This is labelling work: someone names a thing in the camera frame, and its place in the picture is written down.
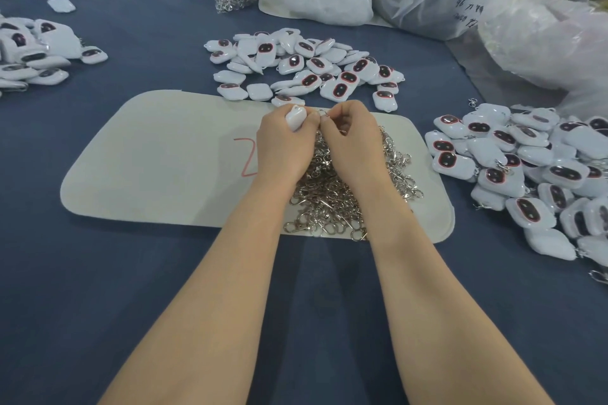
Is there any person's left hand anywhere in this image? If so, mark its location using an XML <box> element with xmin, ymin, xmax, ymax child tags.
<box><xmin>255</xmin><ymin>104</ymin><xmax>322</xmax><ymax>192</ymax></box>

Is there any person's right hand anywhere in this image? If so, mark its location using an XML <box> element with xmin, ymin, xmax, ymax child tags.
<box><xmin>319</xmin><ymin>101</ymin><xmax>393</xmax><ymax>200</ymax></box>

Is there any white fob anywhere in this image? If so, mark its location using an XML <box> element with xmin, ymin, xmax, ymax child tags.
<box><xmin>286</xmin><ymin>104</ymin><xmax>309</xmax><ymax>130</ymax></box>

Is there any pile of metal clasps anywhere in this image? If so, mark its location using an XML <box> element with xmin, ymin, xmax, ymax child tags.
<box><xmin>283</xmin><ymin>129</ymin><xmax>424</xmax><ymax>242</ymax></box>

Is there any pile of finished fobs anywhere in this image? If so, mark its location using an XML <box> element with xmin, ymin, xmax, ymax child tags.
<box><xmin>424</xmin><ymin>104</ymin><xmax>608</xmax><ymax>282</ymax></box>

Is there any person's left forearm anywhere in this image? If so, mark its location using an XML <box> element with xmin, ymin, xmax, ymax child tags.
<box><xmin>99</xmin><ymin>184</ymin><xmax>303</xmax><ymax>405</ymax></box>

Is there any person's right forearm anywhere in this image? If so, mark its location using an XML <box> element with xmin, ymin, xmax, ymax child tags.
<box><xmin>363</xmin><ymin>185</ymin><xmax>554</xmax><ymax>405</ymax></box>

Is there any thin red thread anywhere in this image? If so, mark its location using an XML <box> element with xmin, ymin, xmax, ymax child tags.
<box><xmin>232</xmin><ymin>137</ymin><xmax>258</xmax><ymax>178</ymax></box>

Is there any cream felt work mat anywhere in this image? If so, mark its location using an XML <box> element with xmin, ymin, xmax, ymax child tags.
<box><xmin>60</xmin><ymin>89</ymin><xmax>456</xmax><ymax>244</ymax></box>

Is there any crumpled clear plastic bag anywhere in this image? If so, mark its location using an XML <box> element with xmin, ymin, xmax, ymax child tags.
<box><xmin>478</xmin><ymin>0</ymin><xmax>608</xmax><ymax>118</ymax></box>

